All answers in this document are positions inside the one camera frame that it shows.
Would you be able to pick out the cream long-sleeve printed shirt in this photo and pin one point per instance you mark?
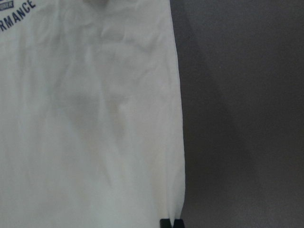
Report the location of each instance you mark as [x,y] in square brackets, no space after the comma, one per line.
[91,130]

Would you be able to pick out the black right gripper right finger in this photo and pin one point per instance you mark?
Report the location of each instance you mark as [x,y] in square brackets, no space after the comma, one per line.
[178,223]

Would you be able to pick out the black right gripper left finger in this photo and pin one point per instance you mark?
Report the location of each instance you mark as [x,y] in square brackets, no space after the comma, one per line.
[165,223]

